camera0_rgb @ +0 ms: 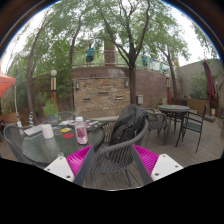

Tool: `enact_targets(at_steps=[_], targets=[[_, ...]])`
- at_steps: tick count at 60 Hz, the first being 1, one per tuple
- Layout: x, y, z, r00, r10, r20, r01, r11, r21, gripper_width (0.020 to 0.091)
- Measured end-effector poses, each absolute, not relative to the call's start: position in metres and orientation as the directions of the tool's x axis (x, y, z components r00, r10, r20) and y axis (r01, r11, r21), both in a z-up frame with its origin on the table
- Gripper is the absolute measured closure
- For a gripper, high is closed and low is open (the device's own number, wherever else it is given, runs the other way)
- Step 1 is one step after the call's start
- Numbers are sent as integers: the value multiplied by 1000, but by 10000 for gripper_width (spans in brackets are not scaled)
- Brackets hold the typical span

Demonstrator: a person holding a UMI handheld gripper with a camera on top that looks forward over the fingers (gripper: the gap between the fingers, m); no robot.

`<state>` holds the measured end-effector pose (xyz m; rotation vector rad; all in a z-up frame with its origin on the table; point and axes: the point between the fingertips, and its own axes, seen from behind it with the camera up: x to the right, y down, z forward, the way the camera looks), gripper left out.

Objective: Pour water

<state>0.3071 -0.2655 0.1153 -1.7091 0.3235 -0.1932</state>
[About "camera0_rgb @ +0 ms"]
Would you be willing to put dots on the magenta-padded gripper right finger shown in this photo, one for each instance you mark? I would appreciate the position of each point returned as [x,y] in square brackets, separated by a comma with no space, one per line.
[166,166]

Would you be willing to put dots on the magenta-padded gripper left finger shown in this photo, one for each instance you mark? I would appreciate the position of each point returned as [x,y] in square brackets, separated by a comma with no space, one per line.
[60,168]

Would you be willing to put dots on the pink drink bottle white cap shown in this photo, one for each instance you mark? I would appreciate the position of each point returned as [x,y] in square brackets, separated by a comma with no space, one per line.
[81,132]

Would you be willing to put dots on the flat round red coaster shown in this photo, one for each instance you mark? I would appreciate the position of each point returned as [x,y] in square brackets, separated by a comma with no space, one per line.
[68,135]

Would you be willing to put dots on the yellow card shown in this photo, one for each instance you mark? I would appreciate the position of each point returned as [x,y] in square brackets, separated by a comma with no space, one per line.
[65,130]

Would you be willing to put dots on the white cup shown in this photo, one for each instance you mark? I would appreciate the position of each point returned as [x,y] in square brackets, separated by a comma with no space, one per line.
[47,131]

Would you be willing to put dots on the white booklet with stickers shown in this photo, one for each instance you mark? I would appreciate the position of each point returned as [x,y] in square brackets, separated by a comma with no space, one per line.
[65,122]

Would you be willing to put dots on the grey mesh patio chair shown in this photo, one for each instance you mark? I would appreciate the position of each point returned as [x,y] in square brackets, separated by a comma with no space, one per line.
[115,158]
[66,115]
[13,138]
[156,121]

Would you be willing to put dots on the silver laptop with stickers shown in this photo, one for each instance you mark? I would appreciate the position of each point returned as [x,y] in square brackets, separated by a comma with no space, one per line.
[32,130]

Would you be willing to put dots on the black patio chair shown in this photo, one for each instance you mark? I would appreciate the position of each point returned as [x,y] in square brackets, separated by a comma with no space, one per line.
[192,126]

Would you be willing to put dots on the blue yellow striped bollard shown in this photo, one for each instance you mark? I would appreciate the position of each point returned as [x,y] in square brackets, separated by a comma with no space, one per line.
[31,119]

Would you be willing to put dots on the round grey patio table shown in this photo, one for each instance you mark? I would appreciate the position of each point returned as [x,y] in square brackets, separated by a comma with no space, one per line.
[173,109]

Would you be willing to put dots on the green plant in blue pot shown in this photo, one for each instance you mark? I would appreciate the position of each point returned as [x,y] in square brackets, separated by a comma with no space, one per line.
[50,110]

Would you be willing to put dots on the closed dark red umbrella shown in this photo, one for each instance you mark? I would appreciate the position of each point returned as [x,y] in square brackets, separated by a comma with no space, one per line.
[210,85]

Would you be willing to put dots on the orange canopy tent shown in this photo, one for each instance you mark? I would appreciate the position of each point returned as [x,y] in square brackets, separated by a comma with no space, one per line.
[6,85]

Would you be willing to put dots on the person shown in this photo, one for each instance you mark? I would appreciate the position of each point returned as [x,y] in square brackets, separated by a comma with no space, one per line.
[90,53]
[144,59]
[152,62]

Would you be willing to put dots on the grey wall box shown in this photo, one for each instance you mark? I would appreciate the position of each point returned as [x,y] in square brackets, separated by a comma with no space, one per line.
[140,99]

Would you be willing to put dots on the slim lamp post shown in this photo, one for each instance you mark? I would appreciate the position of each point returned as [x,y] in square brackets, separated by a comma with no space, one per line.
[168,88]

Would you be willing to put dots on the globe-topped lamp post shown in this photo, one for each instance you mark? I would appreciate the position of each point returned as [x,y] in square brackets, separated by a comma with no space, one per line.
[53,85]

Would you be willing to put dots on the wall lamp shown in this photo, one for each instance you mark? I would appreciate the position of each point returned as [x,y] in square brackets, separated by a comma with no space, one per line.
[126,83]
[77,85]

